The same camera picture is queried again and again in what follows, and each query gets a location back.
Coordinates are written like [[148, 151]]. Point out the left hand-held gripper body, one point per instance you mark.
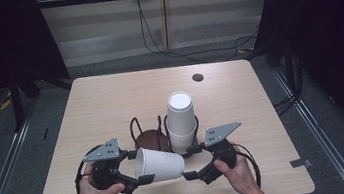
[[107, 172]]

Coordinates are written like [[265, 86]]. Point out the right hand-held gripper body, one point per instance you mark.
[[224, 152]]

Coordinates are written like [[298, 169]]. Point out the white paper drinking cup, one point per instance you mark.
[[160, 165]]

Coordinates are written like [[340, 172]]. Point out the dark brown cup holder rack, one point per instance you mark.
[[150, 140]]

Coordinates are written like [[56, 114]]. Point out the stack of white paper cups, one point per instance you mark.
[[180, 122]]

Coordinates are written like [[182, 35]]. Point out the person's right hand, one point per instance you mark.
[[243, 178]]

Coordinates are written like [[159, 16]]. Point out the dark round table grommet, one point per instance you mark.
[[197, 77]]

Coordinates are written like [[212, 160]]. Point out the small black floor strip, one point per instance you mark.
[[45, 133]]

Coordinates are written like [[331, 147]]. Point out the grey floor tape piece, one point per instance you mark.
[[300, 162]]

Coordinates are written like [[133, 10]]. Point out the dark metal stand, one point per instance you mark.
[[16, 104]]

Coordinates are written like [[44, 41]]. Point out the yellow floor object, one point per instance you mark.
[[5, 105]]

